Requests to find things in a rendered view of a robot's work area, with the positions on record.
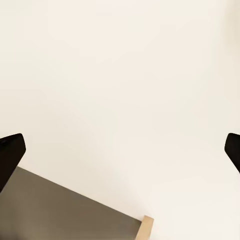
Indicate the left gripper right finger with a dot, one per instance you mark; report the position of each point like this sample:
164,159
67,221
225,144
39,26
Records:
232,148

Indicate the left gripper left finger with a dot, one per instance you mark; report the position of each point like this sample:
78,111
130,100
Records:
12,150

